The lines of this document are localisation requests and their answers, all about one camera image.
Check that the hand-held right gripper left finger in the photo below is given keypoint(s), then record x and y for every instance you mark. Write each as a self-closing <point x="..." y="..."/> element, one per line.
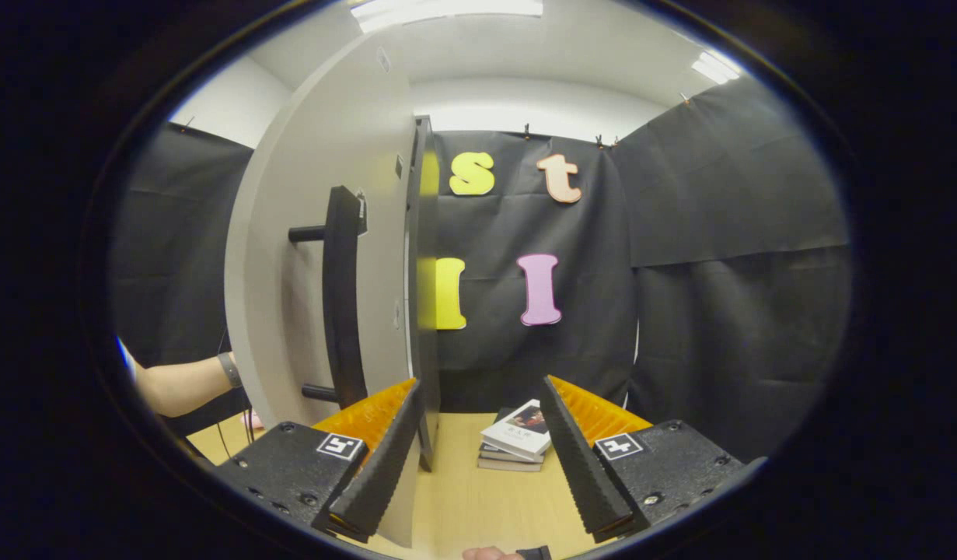
<point x="377" y="474"/>

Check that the small ceiling light panel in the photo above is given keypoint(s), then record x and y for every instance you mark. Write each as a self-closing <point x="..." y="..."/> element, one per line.
<point x="715" y="68"/>

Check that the dark cover book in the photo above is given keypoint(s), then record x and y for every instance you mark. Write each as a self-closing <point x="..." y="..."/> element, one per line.
<point x="501" y="453"/>

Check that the pink plush toy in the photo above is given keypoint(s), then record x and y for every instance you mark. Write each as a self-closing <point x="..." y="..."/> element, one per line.
<point x="254" y="421"/>

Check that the grey cover book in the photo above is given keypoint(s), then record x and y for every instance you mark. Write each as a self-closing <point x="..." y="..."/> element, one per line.
<point x="509" y="466"/>

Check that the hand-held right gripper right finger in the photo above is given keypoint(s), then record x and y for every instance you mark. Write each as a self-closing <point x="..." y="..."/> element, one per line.
<point x="579" y="474"/>

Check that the grey wristband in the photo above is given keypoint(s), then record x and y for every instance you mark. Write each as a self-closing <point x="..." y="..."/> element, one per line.
<point x="229" y="369"/>

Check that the black backdrop cloth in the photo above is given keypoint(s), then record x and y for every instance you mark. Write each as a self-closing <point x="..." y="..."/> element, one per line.
<point x="719" y="311"/>

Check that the white portrait cover book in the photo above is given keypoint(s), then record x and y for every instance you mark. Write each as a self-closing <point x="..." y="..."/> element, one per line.
<point x="517" y="432"/>

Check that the beige cabinet door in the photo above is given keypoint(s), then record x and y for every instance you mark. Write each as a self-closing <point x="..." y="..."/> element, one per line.
<point x="291" y="171"/>

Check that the large ceiling light panel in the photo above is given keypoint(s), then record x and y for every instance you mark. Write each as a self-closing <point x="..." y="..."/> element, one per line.
<point x="447" y="12"/>

